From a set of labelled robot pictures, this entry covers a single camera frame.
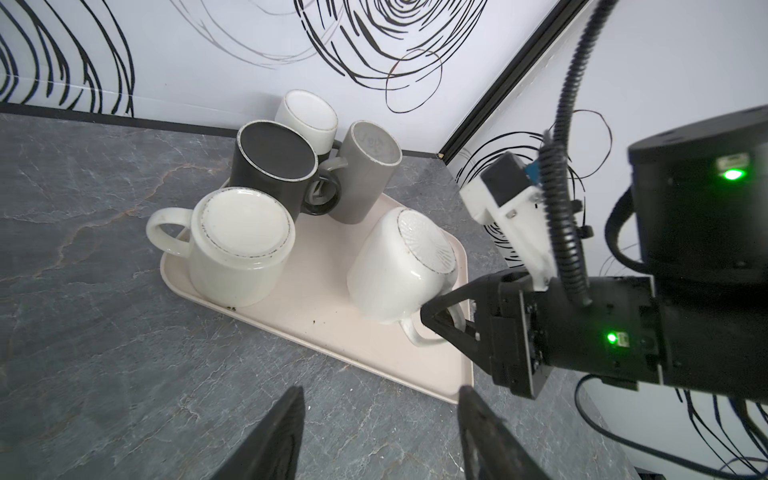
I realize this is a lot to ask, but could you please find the small white mug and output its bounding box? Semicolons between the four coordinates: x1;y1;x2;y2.
275;89;338;162

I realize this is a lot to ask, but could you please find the wide grey mug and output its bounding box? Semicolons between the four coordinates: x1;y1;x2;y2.
320;120;403;224

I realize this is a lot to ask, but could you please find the black mug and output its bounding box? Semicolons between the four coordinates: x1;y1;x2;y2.
229;120;342;219

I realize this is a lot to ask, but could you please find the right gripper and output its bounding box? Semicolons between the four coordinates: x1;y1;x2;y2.
420;272;665;398

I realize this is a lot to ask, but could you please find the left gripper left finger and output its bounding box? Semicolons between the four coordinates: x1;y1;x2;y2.
211;386;305;480

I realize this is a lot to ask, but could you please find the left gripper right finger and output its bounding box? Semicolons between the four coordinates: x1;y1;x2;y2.
457;385;549;480

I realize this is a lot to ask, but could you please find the beige plastic tray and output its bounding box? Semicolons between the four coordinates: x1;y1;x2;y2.
160;194;474;404

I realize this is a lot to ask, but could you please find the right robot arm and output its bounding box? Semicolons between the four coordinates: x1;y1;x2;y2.
420;1;767;451

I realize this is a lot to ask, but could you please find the white ribbed mug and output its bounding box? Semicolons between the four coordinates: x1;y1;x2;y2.
347;207;458;347

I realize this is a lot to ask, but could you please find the white mug with handle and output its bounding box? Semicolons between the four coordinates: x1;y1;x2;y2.
146;187;296;309

